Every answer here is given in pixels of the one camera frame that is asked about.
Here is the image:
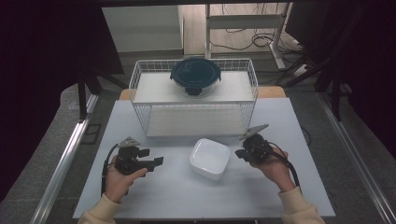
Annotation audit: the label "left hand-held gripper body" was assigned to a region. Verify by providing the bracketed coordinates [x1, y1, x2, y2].
[113, 135, 148, 176]

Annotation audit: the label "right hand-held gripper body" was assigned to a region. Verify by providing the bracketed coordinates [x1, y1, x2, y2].
[238, 123, 275, 165]

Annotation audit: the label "white square container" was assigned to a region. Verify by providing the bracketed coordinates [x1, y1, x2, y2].
[189, 137, 232, 181]

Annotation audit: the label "white wire rack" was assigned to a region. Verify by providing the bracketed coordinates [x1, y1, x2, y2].
[128, 57, 260, 138]

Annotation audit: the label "round container with dark blue lid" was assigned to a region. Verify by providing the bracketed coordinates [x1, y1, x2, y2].
[169, 57, 222, 98]

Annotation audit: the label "person's left hand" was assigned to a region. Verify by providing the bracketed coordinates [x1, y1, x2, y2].
[104, 155, 149, 203]

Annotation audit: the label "person's right hand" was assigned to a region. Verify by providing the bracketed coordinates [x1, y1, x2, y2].
[248, 146, 297, 193]

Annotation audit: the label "black tripod stand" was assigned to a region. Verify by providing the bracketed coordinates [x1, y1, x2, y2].
[76, 73, 129, 122]

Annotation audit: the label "black metal stand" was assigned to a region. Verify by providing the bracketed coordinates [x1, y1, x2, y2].
[276, 62, 353, 122]

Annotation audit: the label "white panel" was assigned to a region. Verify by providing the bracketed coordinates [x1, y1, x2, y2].
[102, 5, 185, 53]

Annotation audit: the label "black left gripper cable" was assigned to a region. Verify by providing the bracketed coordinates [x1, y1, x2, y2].
[100, 143, 120, 197]

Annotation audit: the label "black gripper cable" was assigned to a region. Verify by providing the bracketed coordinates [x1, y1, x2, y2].
[269, 142, 303, 189]
[100, 143, 120, 197]

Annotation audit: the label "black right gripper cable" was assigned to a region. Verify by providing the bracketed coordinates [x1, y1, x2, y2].
[269, 142, 303, 189]

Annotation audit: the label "aluminium rail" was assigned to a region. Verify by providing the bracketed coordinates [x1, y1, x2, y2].
[29, 92, 101, 224]
[317, 92, 396, 224]

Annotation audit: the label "black floor cables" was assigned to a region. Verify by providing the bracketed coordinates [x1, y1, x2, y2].
[209, 29, 300, 52]

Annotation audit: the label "white metal desk frame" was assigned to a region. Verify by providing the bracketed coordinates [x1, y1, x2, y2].
[205, 3, 292, 70]

